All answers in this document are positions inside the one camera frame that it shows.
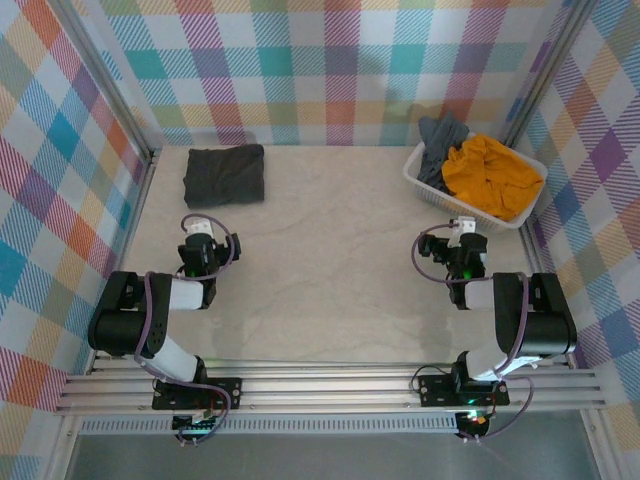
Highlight dark grey t-shirt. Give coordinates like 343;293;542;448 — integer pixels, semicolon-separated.
182;143;266;210

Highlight white plastic basket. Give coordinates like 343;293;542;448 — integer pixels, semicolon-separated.
403;130;550;230

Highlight orange t-shirt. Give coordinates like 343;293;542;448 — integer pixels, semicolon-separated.
441;133;545;222

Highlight blue-grey t-shirt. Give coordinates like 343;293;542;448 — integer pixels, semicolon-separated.
417;110;474;192

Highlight white right cable connector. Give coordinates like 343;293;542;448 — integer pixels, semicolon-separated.
448;216;477;249

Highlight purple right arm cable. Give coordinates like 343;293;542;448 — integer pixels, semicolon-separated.
411;222;535;444

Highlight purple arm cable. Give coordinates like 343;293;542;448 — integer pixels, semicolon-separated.
133;213;239;444
411;222;535;444

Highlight aluminium side rail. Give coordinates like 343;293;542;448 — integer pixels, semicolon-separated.
519;214;574;371
87;147;162;374

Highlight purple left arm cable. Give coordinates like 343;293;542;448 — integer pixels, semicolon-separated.
133;213;239;444

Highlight aluminium frame post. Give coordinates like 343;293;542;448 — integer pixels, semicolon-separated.
498;0;600;151
47;0;164;166

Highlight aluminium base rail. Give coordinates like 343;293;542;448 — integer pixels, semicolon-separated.
53;352;610;416

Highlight grey slotted cable duct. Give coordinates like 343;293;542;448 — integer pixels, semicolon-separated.
78;417;464;436

